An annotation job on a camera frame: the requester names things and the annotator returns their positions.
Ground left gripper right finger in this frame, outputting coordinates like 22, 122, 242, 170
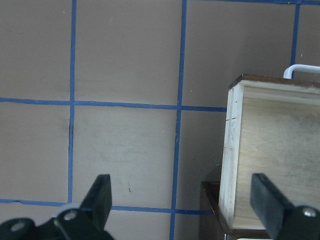
250, 173, 294, 238

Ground wooden drawer with white handle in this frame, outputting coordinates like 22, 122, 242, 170
218, 74, 320, 229

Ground dark brown wooden cabinet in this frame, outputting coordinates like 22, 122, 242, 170
199, 181, 269, 240

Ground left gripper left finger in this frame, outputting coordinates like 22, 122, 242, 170
79, 174, 112, 230

